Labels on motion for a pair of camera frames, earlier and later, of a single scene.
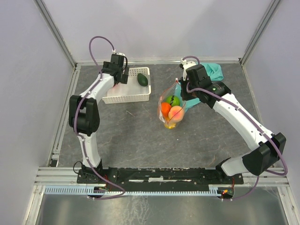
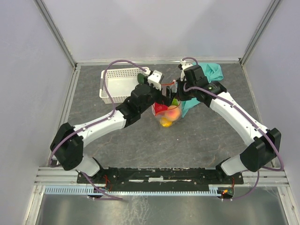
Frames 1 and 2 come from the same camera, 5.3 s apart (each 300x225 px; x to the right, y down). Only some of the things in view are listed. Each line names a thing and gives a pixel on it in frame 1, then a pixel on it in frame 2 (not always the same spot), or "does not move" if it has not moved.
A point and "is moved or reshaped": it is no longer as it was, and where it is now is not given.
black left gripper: x=124 y=75 to x=163 y=100
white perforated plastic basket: x=131 y=92 does not move
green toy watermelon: x=173 y=100 does not move
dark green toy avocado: x=142 y=79 does not move
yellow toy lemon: x=170 y=126 to x=165 y=122
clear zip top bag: x=171 y=105 is moved or reshaped
